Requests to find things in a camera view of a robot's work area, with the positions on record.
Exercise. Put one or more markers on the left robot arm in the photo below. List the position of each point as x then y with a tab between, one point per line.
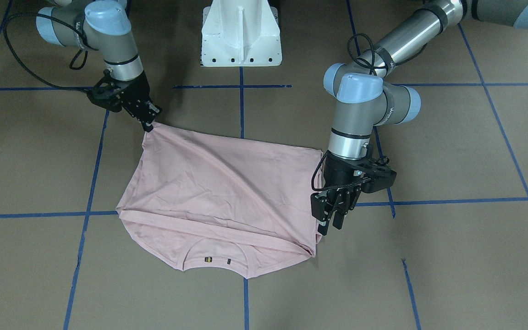
364	100

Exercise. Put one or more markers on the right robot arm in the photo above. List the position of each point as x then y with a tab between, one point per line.
103	25

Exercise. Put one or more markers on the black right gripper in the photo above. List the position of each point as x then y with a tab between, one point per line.
137	93

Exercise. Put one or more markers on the pink Snoopy t-shirt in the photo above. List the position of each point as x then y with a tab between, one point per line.
199	200

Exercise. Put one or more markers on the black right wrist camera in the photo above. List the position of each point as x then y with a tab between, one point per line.
105	93

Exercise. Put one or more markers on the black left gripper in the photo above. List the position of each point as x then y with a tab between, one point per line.
338	175

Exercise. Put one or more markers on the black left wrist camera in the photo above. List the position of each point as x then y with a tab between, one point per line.
378	175

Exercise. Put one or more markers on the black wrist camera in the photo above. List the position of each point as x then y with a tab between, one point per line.
105	93
378	175

